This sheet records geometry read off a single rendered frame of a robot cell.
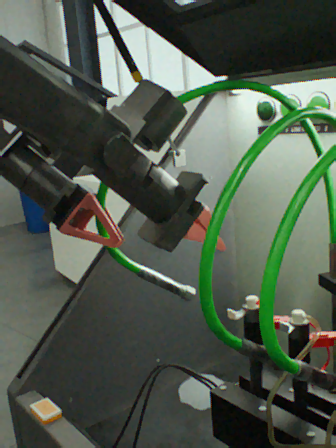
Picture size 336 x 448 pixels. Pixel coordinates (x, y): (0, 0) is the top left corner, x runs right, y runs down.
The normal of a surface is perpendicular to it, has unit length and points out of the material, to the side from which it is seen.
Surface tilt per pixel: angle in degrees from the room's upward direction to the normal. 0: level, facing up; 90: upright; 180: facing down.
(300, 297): 90
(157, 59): 90
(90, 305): 90
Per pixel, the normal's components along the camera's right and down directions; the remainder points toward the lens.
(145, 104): -0.27, -0.39
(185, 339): 0.61, 0.12
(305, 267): -0.79, 0.20
